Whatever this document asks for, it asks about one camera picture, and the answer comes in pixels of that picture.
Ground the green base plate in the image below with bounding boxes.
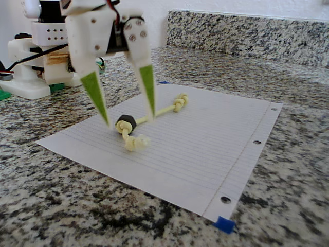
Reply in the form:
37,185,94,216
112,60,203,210
0,82,65,101

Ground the granite backsplash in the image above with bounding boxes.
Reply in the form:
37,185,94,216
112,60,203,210
166,9,329,68

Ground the plywood block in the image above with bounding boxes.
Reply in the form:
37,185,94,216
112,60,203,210
43,52,70,68

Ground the yellow-green knotted rope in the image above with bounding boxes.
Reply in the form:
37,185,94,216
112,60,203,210
114,92,190,152

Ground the green circuit board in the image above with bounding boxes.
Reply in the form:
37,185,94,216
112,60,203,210
95,58,106,76

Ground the black hex nut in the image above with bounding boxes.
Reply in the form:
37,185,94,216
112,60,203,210
115,114,137,136

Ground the lined paper sheet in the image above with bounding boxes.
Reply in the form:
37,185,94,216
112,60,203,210
34,84,283,223

